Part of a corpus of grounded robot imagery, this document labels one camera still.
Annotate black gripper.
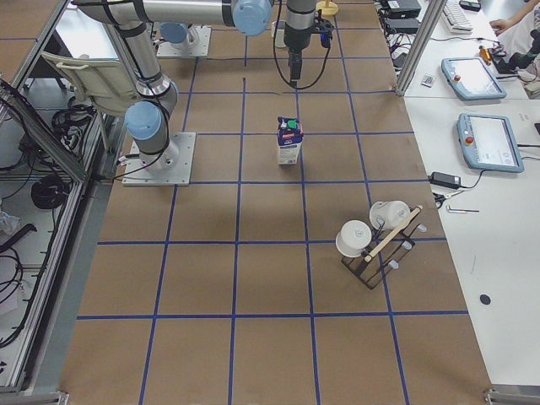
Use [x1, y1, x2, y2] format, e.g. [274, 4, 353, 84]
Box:
[284, 0, 316, 88]

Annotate blue white milk carton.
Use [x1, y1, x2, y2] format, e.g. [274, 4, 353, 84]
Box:
[277, 116, 304, 165]

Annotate white cup on rack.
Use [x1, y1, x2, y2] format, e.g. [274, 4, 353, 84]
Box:
[369, 201, 410, 230]
[335, 219, 372, 258]

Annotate wooden mug tree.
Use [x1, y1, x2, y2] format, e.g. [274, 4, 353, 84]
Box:
[316, 0, 339, 18]

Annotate upper teach pendant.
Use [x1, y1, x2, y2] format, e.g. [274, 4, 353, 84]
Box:
[440, 57, 507, 100]

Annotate teach pendant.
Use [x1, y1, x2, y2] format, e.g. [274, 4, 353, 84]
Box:
[440, 57, 507, 100]
[456, 113, 524, 173]

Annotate black power brick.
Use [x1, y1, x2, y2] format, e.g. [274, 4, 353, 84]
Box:
[429, 171, 462, 190]

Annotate scissors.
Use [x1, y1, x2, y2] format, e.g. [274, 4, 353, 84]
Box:
[432, 190, 464, 209]

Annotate lower teach pendant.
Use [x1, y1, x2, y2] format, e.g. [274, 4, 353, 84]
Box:
[456, 113, 524, 173]

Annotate allen key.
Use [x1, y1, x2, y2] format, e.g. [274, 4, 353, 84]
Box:
[445, 205, 479, 214]

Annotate black round cap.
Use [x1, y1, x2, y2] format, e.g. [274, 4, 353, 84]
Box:
[479, 294, 491, 305]

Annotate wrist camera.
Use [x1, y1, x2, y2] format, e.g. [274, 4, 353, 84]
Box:
[315, 10, 334, 49]

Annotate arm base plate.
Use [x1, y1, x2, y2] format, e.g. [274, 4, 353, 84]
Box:
[121, 131, 197, 186]
[157, 23, 212, 59]

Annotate aluminium frame post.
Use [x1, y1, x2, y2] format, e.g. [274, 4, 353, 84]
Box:
[395, 0, 446, 96]

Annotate black wire cup rack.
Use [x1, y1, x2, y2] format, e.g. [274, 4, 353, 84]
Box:
[341, 223, 427, 290]

